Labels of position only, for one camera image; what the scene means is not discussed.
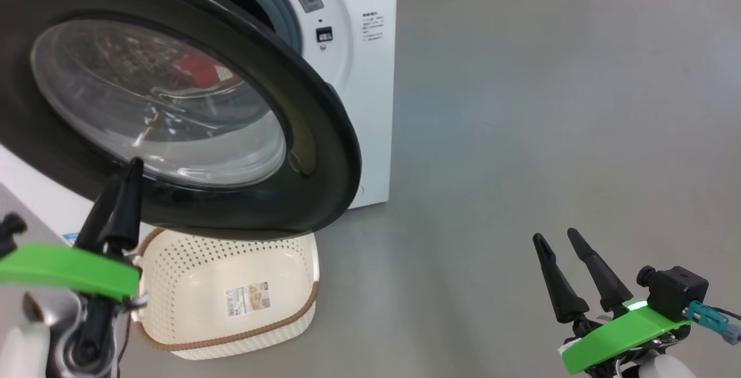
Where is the paper basket label sticker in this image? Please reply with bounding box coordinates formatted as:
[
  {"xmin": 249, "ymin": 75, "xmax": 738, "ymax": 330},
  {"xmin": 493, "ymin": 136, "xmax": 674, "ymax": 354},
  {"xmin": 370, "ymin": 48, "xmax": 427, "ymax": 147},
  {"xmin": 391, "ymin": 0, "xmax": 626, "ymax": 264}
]
[{"xmin": 224, "ymin": 281, "xmax": 272, "ymax": 318}]

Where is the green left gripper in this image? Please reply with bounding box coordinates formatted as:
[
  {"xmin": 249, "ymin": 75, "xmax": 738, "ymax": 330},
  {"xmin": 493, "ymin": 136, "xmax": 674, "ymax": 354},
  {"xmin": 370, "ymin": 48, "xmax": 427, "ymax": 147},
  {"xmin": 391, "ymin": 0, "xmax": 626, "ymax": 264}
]
[{"xmin": 0, "ymin": 157, "xmax": 144, "ymax": 367}]

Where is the teal right cable connector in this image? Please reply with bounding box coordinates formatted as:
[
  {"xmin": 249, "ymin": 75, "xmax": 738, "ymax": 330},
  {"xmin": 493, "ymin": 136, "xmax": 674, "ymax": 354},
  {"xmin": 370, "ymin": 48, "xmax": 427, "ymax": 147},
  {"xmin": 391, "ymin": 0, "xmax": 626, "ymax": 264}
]
[{"xmin": 683, "ymin": 301, "xmax": 741, "ymax": 346}]

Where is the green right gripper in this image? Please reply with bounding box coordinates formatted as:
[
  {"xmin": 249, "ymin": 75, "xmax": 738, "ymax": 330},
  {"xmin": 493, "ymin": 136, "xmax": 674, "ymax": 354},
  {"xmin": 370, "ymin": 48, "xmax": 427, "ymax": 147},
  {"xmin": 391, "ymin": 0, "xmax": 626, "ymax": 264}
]
[{"xmin": 533, "ymin": 227, "xmax": 693, "ymax": 378}]

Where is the white front-load washing machine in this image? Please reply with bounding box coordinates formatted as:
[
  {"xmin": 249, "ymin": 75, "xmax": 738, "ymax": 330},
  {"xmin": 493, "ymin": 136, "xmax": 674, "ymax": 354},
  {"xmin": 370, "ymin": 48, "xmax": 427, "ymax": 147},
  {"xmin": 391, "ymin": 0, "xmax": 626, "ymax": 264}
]
[{"xmin": 0, "ymin": 0, "xmax": 399, "ymax": 247}]

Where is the black-rimmed glass washer door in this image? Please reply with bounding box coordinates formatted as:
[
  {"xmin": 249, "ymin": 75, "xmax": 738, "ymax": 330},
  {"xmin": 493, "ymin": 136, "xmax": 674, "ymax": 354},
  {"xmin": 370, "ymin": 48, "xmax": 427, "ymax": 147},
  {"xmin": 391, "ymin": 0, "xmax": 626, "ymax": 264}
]
[{"xmin": 0, "ymin": 0, "xmax": 362, "ymax": 241}]

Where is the white perforated laundry basket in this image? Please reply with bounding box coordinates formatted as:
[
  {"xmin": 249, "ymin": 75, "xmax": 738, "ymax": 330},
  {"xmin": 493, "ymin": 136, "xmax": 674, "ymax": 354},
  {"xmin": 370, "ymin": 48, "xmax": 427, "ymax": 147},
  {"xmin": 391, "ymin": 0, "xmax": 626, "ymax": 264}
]
[{"xmin": 132, "ymin": 227, "xmax": 320, "ymax": 361}]

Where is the red jersey with white trim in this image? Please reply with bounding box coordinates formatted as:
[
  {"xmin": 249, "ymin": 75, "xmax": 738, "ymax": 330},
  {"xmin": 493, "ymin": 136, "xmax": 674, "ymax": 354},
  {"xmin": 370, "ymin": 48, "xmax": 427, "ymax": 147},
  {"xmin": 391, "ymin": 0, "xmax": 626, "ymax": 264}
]
[{"xmin": 171, "ymin": 54, "xmax": 241, "ymax": 89}]

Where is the grey rubber door gasket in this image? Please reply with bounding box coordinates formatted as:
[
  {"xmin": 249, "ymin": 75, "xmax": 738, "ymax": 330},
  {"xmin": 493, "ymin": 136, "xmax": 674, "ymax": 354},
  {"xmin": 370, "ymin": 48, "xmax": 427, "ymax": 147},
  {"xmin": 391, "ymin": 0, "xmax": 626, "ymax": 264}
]
[{"xmin": 179, "ymin": 0, "xmax": 303, "ymax": 54}]

